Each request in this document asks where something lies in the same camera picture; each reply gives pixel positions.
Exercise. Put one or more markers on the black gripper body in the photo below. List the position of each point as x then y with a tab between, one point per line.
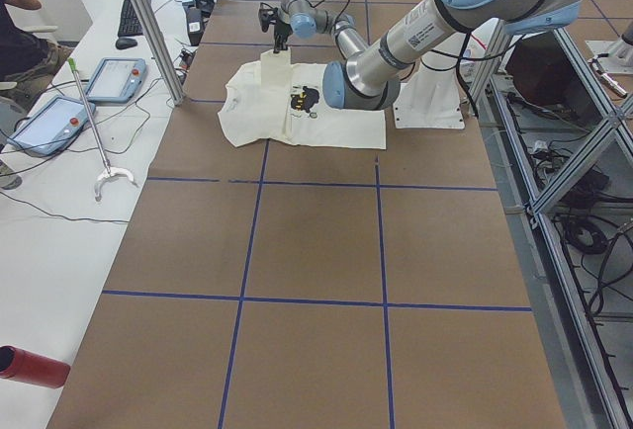
282	30

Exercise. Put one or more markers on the cream long-sleeve cat shirt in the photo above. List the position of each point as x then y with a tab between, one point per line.
275	98

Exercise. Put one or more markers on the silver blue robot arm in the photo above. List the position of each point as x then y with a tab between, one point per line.
367	79

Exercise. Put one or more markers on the black keyboard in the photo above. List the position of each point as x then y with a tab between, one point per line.
129	23

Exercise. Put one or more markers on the black computer mouse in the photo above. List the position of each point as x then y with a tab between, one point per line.
123	43

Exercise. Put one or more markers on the blue teach pendant far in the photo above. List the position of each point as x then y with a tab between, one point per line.
116	80

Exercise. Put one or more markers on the blue teach pendant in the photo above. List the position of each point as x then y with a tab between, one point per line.
51	128
116	80

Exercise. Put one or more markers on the reacher grabber stick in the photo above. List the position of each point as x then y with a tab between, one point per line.
110	172

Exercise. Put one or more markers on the blue teach pendant near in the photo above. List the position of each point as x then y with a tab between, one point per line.
51	128

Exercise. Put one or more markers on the seated person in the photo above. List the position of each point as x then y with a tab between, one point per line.
27	60

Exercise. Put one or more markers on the black box under rack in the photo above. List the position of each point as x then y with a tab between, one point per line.
543	75

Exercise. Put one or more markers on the red cylinder bottle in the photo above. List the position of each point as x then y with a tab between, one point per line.
26	367

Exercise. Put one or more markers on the grey aluminium frame post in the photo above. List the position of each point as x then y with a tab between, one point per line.
157	45

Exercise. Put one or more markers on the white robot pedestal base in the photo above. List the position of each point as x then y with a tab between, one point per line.
430	99

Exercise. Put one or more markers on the aluminium frame rack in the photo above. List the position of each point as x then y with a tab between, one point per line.
568	193

